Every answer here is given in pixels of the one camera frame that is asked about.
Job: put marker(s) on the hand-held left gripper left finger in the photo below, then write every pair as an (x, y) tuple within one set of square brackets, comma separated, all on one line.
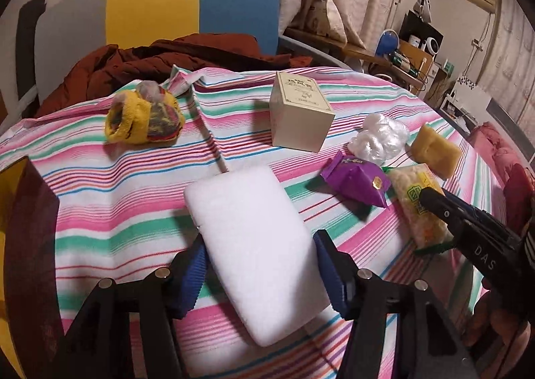
[(194, 278)]

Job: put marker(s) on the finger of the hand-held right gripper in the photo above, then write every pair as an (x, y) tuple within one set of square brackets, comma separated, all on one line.
[(485, 216), (439, 205)]

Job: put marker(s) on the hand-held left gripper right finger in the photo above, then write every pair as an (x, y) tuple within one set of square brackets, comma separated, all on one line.
[(330, 274)]

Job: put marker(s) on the green label cracker packet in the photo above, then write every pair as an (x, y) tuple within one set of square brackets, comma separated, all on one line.
[(413, 203)]

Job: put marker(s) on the yellow sponge block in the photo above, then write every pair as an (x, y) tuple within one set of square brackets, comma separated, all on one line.
[(436, 151)]

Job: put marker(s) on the white foam sponge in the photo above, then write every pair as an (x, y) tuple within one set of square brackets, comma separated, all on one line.
[(255, 237)]

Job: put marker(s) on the purple snack packet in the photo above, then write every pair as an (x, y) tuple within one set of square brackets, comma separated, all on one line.
[(355, 178)]

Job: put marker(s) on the clear plastic bag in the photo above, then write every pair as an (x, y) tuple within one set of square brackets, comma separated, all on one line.
[(378, 136)]

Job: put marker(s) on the gold metal tin box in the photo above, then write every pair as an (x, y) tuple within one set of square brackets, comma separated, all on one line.
[(33, 258)]

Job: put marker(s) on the cream cardboard box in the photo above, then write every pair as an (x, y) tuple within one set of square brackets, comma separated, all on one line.
[(299, 111)]

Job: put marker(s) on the yellow knitted pouch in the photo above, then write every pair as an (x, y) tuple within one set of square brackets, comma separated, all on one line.
[(142, 120)]

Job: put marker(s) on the person's right hand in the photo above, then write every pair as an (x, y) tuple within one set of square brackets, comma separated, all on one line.
[(501, 324)]

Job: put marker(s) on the red cloth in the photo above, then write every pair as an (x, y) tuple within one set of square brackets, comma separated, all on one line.
[(518, 195)]

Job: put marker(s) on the pink cushion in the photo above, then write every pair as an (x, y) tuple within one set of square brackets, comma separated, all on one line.
[(497, 145)]

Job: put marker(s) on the pink green striped tablecloth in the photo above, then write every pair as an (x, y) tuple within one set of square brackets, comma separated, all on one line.
[(125, 203)]

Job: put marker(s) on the white storage unit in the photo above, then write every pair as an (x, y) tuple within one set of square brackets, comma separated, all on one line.
[(468, 103)]

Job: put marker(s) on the wooden side desk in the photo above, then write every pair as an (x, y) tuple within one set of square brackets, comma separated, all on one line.
[(359, 53)]

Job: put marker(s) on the black shelf cabinet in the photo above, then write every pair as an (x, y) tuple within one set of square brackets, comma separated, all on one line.
[(418, 28)]

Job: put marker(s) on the printed beige bag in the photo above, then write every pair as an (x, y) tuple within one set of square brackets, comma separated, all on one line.
[(319, 17)]

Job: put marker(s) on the dark red jacket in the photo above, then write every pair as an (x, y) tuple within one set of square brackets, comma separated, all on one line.
[(125, 65)]

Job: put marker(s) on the black rolled mat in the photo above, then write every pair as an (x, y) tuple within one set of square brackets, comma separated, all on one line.
[(30, 36)]

